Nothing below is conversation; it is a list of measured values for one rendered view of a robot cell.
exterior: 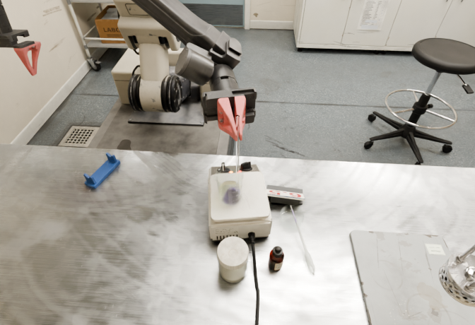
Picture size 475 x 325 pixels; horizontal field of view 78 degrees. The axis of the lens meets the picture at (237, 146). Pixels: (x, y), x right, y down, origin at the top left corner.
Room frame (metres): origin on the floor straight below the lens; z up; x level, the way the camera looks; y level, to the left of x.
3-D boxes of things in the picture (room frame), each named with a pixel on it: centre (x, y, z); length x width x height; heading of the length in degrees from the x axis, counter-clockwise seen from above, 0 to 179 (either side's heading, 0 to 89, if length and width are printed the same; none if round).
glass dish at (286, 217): (0.37, -0.12, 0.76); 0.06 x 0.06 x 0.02
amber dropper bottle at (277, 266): (0.26, -0.08, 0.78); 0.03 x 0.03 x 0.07
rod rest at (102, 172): (0.51, 0.36, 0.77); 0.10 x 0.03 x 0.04; 157
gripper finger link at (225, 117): (0.41, 0.00, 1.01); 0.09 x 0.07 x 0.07; 11
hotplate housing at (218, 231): (0.40, 0.00, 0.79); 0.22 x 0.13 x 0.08; 5
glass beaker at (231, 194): (0.37, 0.02, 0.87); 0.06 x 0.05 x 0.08; 105
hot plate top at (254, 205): (0.38, 0.00, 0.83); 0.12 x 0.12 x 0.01; 5
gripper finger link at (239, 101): (0.41, 0.02, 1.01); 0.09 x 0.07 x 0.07; 11
